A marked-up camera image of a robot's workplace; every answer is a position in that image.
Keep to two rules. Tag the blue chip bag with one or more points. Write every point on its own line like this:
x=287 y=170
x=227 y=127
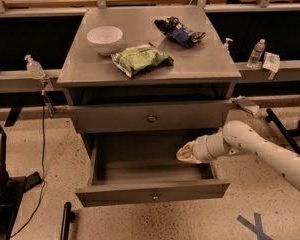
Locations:
x=176 y=31

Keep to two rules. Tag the grey drawer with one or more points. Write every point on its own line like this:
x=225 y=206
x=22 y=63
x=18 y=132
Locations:
x=141 y=167
x=149 y=116

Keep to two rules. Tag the black bar on floor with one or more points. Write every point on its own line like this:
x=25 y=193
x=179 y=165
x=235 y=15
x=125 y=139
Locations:
x=68 y=217

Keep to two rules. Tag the right sanitizer pump bottle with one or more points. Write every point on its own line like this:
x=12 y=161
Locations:
x=227 y=44

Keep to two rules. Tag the sanitizer pump bottle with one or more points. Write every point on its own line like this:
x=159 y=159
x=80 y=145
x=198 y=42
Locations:
x=227 y=44
x=34 y=68

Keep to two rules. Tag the white bowl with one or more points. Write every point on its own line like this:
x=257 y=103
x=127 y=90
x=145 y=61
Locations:
x=105 y=39

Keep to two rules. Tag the white paper packet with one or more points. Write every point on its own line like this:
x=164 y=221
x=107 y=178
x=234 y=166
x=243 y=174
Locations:
x=271 y=62

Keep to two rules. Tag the grey top drawer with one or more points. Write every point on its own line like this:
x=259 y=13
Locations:
x=149 y=116

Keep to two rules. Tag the green chip bag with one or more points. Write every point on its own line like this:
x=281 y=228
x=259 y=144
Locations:
x=133 y=60

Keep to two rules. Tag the left sanitizer pump bottle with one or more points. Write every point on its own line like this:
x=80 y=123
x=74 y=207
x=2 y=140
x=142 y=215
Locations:
x=34 y=68

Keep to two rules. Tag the folded cloth on rail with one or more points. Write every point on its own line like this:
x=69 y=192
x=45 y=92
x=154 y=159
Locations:
x=247 y=105

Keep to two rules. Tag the grey drawer cabinet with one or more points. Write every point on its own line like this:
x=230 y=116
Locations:
x=155 y=69

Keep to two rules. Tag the black stand leg right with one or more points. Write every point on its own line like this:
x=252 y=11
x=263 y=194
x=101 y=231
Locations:
x=289 y=135

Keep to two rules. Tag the clear water bottle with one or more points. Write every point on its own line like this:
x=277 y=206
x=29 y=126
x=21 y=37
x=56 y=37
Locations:
x=256 y=53

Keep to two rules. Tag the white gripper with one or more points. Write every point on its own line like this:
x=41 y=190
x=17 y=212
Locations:
x=200 y=150

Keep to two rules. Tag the black stand base left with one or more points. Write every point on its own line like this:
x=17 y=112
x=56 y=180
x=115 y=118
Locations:
x=11 y=191

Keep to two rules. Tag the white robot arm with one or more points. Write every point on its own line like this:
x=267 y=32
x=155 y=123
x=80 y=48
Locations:
x=237 y=137

